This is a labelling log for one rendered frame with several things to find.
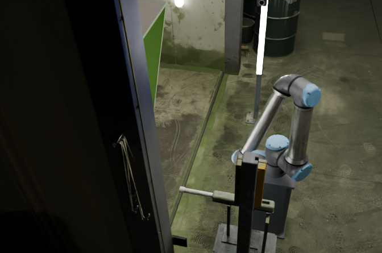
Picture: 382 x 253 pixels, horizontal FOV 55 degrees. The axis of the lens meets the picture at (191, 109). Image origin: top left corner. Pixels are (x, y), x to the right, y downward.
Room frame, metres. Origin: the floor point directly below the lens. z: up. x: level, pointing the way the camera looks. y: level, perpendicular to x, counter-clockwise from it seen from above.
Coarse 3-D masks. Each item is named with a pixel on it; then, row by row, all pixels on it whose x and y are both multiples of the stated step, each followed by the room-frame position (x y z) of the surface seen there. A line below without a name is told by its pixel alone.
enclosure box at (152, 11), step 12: (144, 0) 2.43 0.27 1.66; (156, 0) 2.46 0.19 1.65; (144, 12) 2.26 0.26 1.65; (156, 12) 2.28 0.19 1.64; (144, 24) 2.10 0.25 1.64; (156, 24) 2.48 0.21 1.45; (144, 36) 2.00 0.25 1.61; (156, 36) 2.48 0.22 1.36; (144, 48) 2.51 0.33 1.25; (156, 48) 2.48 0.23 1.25; (156, 60) 2.49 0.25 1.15; (156, 72) 2.49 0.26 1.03; (156, 84) 2.47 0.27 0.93
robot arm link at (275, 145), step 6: (270, 138) 1.79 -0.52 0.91; (276, 138) 1.78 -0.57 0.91; (282, 138) 1.78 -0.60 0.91; (270, 144) 1.73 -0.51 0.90; (276, 144) 1.72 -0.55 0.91; (282, 144) 1.71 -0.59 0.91; (288, 144) 1.72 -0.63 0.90; (270, 150) 1.71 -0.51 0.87; (276, 150) 1.69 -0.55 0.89; (282, 150) 1.68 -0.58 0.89; (270, 156) 1.70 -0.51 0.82; (276, 156) 1.66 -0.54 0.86; (270, 162) 1.70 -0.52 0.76; (276, 162) 1.65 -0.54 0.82
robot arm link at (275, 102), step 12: (276, 84) 1.69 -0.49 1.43; (288, 84) 1.64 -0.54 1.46; (276, 96) 1.65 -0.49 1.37; (288, 96) 1.64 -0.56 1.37; (264, 108) 1.65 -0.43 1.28; (276, 108) 1.62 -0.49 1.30; (264, 120) 1.61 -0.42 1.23; (252, 132) 1.60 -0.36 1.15; (264, 132) 1.58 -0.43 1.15; (252, 144) 1.56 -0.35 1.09
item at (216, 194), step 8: (184, 192) 1.21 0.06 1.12; (192, 192) 1.20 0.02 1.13; (200, 192) 1.19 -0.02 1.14; (208, 192) 1.19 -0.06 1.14; (216, 192) 1.18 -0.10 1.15; (224, 192) 1.17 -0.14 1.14; (216, 200) 1.15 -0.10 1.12; (224, 200) 1.13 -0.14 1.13; (232, 200) 1.12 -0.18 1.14; (264, 200) 1.10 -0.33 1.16; (256, 208) 1.09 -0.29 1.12; (264, 208) 1.07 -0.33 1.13; (272, 208) 1.07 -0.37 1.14
